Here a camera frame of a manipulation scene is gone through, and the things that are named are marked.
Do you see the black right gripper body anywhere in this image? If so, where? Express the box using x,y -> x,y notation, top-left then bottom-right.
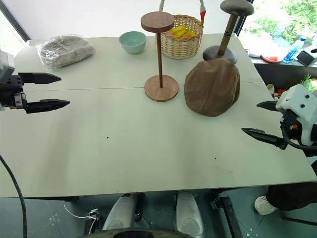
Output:
279,108 -> 302,144

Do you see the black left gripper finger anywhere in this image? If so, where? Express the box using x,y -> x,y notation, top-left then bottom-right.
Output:
24,98 -> 71,115
18,72 -> 62,86

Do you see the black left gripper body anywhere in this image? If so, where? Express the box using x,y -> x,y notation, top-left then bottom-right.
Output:
0,75 -> 28,112

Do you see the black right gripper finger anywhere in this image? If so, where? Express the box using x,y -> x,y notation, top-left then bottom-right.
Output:
256,100 -> 281,112
241,127 -> 290,150

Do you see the plastic bag with grey cloth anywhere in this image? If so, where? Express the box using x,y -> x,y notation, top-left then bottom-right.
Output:
36,35 -> 99,68

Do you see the grey mushroom hat stand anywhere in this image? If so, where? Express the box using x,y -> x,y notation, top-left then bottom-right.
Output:
202,0 -> 256,65

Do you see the brown wooden hat stand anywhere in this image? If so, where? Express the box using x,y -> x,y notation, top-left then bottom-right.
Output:
140,11 -> 180,103

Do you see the green plant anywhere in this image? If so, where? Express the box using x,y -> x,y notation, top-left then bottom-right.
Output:
300,72 -> 317,91

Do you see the red plate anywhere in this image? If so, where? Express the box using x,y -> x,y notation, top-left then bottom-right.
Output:
260,55 -> 283,63

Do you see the blue water bottle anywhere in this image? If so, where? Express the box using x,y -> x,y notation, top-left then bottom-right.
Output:
282,36 -> 308,63

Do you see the brown flat cap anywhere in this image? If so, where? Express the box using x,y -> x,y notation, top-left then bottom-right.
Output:
184,58 -> 242,117

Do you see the black box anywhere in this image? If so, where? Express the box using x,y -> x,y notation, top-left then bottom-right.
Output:
296,48 -> 317,67

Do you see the dark trouser leg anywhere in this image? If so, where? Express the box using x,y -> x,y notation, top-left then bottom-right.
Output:
265,158 -> 317,212

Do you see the white shoe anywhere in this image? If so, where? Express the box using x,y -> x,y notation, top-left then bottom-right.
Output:
254,195 -> 278,216

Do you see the black table leg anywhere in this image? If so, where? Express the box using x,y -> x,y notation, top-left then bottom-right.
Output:
211,196 -> 245,238

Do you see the teal bowl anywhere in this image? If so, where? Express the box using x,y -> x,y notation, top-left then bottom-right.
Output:
118,31 -> 148,55

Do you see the silver robot right leg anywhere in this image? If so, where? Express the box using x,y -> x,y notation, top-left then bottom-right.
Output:
175,190 -> 205,235

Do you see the silver robot leg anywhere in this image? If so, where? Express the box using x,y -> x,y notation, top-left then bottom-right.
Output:
102,193 -> 140,232
175,190 -> 205,235

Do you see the yellow toy food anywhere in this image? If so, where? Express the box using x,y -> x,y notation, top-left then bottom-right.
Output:
166,25 -> 197,38

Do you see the silver robot left leg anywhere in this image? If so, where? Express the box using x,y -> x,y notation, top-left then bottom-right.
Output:
102,193 -> 140,232

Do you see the dark rounded robot body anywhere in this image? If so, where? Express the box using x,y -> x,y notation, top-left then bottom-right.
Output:
85,229 -> 185,238

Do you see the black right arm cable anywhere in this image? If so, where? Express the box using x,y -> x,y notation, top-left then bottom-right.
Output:
281,125 -> 317,152

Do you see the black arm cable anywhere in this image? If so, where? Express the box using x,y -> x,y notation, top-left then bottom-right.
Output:
281,125 -> 317,152
0,155 -> 28,238

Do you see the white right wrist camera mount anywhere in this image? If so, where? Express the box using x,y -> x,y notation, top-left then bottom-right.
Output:
275,84 -> 317,147

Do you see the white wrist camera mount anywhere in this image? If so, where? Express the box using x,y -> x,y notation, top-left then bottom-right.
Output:
275,84 -> 317,147
0,49 -> 16,84

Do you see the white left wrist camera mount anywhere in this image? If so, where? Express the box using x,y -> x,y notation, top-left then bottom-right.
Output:
0,49 -> 16,84

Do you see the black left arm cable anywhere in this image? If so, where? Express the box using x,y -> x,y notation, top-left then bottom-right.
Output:
0,155 -> 28,238

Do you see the wicker basket with handle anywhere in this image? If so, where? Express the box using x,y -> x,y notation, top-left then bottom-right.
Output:
159,0 -> 208,60

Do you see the white floor cable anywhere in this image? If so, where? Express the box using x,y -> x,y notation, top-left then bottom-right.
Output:
63,200 -> 98,230

